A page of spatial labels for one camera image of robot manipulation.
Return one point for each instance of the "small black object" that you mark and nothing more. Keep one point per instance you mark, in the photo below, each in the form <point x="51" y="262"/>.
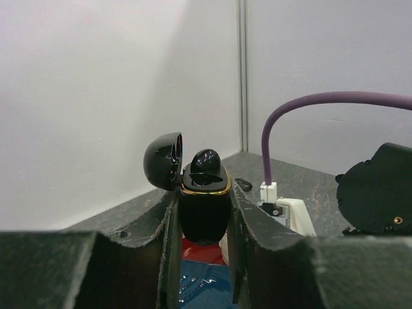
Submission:
<point x="245" y="185"/>

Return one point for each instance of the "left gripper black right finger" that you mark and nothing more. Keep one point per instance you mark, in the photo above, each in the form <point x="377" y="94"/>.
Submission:
<point x="272" y="266"/>

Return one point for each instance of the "red round tray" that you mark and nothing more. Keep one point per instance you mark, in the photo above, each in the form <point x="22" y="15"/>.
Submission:
<point x="205" y="254"/>

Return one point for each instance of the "black earbud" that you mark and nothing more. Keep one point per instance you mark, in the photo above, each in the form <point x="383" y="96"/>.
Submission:
<point x="206" y="160"/>

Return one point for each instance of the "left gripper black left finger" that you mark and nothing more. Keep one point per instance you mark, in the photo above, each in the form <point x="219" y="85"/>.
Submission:
<point x="133" y="267"/>

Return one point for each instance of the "blue shell-shaped dish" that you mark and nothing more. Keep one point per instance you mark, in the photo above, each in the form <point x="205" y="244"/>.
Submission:
<point x="205" y="286"/>

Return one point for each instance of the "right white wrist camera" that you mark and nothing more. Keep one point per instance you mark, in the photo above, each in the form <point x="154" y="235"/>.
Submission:
<point x="292" y="213"/>

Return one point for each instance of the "right aluminium frame post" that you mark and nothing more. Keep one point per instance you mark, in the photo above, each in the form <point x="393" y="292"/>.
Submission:
<point x="243" y="74"/>

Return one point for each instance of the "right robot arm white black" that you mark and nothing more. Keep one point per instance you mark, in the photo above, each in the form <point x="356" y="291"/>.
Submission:
<point x="374" y="196"/>

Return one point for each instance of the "black earbud charging case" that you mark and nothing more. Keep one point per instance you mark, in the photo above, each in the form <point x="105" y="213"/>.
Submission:
<point x="203" y="198"/>

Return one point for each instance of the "beige ceramic cup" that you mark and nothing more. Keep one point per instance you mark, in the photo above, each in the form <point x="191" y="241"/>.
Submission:
<point x="223" y="244"/>

